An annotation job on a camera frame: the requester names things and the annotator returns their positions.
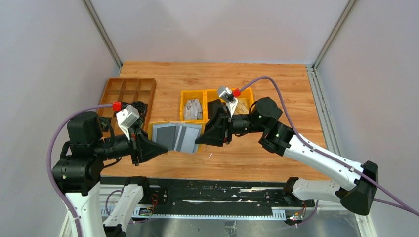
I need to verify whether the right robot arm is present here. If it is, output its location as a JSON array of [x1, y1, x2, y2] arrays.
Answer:
[[195, 97, 378, 216]]

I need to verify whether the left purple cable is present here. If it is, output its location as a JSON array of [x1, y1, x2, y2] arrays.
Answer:
[[46, 102, 122, 237]]

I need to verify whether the right yellow bin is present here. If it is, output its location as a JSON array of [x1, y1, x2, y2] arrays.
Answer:
[[238, 87, 254, 110]]

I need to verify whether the grey cards pile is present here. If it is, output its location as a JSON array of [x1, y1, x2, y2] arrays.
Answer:
[[184, 98, 203, 120]]

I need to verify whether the middle yellow bin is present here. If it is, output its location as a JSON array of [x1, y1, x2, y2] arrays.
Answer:
[[206, 89, 226, 123]]

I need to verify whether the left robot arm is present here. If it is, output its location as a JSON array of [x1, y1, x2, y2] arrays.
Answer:
[[51, 111, 168, 237]]

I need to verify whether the left yellow bin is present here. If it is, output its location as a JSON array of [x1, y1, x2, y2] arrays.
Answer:
[[179, 90, 208, 123]]

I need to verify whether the wooden compartment tray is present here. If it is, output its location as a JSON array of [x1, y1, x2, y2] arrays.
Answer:
[[100, 78, 157, 131]]

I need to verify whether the black cable coil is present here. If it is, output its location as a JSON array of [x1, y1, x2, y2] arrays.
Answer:
[[124, 101, 148, 119]]

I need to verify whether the yellow bin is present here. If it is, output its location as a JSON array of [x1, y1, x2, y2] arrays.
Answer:
[[179, 90, 208, 123], [206, 89, 226, 123], [238, 87, 254, 110]]

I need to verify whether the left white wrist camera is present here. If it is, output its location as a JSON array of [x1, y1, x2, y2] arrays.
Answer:
[[116, 104, 140, 140]]

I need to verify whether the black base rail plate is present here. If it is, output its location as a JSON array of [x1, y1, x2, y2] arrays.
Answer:
[[148, 178, 315, 216]]

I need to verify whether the black card holders pile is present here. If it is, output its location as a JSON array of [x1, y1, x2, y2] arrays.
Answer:
[[207, 99, 224, 121]]

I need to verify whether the tan cards pile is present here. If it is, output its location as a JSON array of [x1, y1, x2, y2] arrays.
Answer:
[[235, 98, 250, 114]]

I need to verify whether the yellow leather card holder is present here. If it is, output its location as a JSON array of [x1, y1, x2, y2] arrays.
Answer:
[[148, 121, 205, 154]]

